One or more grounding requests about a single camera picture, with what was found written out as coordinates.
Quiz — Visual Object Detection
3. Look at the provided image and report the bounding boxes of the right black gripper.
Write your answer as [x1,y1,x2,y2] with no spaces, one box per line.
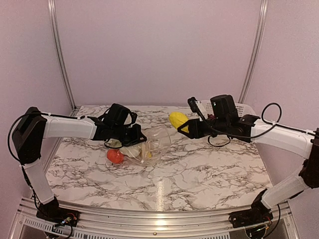
[177,118,229,139]

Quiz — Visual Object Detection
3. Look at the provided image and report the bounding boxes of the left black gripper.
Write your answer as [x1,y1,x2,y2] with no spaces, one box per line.
[112,123,147,147]

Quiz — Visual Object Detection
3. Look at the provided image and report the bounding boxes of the yellow fake corn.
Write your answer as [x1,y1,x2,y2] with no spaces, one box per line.
[169,112,188,129]

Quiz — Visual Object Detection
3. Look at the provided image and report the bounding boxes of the clear zip top bag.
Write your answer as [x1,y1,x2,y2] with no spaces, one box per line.
[105,126,171,166]

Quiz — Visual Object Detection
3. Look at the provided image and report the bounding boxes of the purple fake grapes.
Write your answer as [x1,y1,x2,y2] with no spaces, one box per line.
[207,114,216,120]

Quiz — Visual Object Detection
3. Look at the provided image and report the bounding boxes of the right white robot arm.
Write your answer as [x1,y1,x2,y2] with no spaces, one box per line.
[177,95,319,223]

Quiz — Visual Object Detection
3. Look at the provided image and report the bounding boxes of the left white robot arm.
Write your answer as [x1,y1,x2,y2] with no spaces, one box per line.
[7,104,147,222]

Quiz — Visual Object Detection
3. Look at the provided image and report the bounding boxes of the pale green fake cabbage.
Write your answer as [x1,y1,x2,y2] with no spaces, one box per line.
[120,143,145,158]

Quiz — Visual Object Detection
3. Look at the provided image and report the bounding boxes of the orange fake pepper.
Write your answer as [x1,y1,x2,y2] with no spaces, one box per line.
[107,149,124,164]

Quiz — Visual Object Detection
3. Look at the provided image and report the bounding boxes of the white plastic basket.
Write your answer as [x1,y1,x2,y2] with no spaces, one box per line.
[199,100,257,117]

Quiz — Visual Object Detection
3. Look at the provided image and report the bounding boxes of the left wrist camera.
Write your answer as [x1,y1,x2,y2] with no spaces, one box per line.
[129,112,138,125]

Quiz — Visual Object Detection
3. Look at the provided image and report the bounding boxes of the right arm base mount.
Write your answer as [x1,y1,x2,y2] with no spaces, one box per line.
[228,209,273,228]

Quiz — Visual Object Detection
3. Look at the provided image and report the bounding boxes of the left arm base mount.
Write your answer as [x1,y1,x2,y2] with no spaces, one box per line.
[36,208,80,227]

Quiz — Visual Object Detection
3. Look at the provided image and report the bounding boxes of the front aluminium rail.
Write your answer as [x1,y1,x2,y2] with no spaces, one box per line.
[9,196,302,239]

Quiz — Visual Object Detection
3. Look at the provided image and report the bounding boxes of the right aluminium frame post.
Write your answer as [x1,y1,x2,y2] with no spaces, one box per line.
[238,0,269,104]

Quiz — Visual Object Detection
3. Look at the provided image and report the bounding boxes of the aluminium frame post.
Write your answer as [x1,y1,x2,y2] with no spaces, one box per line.
[238,0,269,104]
[48,0,77,111]

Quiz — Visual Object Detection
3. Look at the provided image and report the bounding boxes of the left aluminium frame post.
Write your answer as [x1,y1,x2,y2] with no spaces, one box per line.
[48,0,77,111]

